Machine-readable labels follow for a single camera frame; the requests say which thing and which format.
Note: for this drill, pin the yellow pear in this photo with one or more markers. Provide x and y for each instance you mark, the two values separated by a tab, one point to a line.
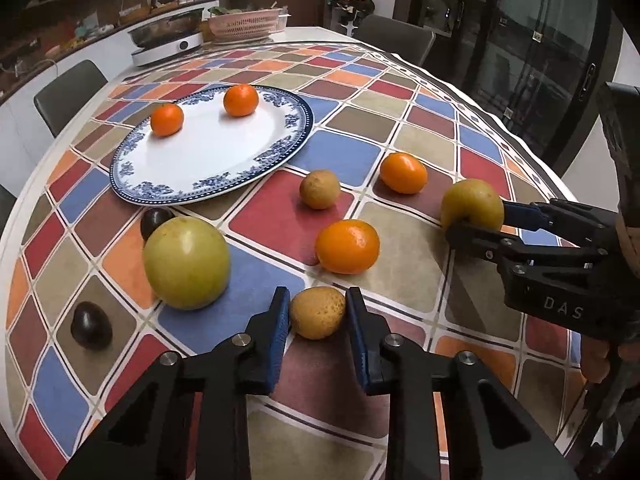
472	205

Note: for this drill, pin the blue rimmed white plate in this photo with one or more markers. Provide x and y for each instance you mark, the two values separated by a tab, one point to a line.
215	150

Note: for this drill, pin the colourful checked tablecloth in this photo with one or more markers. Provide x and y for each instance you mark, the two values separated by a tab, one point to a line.
340	155

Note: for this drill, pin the white shoe rack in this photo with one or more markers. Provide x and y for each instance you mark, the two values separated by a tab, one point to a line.
352	10

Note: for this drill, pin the large orange mandarin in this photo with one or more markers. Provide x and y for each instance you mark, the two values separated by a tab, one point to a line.
347	246

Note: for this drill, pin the black box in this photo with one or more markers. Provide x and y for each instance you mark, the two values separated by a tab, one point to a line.
165	1

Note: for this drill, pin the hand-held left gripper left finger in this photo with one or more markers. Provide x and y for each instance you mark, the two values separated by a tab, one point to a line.
277	340

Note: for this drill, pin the white induction cooker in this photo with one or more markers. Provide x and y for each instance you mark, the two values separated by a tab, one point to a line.
167	52

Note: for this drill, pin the small brown round fruit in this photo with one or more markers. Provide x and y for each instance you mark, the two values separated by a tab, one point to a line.
320	189
317	312

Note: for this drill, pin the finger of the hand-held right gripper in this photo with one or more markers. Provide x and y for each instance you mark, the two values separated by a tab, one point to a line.
522	216
480	240

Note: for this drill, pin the pink plastic basket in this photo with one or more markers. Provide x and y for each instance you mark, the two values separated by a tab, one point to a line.
245	26

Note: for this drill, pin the large green round fruit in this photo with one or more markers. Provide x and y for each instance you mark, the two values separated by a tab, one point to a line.
186	262

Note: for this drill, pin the person's right hand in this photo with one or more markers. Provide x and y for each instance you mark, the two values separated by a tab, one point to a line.
595	360

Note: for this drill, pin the grey dining chair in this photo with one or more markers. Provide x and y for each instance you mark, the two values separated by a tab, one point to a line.
6	207
395	37
70	92

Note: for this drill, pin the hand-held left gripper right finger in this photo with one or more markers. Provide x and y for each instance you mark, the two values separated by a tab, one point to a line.
360	340

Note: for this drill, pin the green leafy vegetables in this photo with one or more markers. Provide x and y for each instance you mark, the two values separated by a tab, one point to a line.
220	10

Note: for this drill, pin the small orange mandarin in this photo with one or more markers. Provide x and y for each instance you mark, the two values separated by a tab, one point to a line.
240	100
403	173
167	119

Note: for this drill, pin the steel cooking pot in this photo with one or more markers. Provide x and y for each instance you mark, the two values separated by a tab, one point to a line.
162	25

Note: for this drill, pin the wicker basket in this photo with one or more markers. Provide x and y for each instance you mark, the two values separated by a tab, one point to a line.
133	14

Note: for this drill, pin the glass sliding door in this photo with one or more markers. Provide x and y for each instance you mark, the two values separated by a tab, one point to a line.
525	45

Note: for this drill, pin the dark purple round fruit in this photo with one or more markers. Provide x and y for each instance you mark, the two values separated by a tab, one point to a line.
91	326
152	222

